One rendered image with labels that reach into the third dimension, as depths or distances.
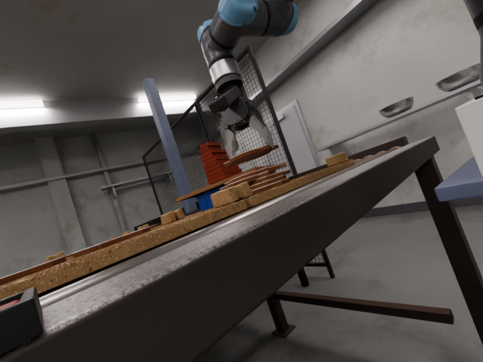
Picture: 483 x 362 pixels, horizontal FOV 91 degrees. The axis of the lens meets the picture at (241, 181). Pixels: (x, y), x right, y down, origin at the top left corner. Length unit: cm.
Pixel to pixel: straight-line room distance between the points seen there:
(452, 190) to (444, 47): 318
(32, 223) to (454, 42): 696
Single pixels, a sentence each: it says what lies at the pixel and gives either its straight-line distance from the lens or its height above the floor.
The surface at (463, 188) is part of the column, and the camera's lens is 39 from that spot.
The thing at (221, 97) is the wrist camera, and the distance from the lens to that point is 53.
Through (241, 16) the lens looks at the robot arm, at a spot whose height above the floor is 129.
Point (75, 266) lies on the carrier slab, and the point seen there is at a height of 93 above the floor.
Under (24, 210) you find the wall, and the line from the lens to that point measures 624.
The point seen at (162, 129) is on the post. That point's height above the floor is 183.
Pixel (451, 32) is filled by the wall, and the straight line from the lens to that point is 354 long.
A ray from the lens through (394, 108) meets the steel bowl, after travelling 308.
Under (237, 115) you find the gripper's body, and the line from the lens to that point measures 60.
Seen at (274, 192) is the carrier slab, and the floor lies 93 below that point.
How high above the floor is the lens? 94
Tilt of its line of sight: 3 degrees up
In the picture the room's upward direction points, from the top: 19 degrees counter-clockwise
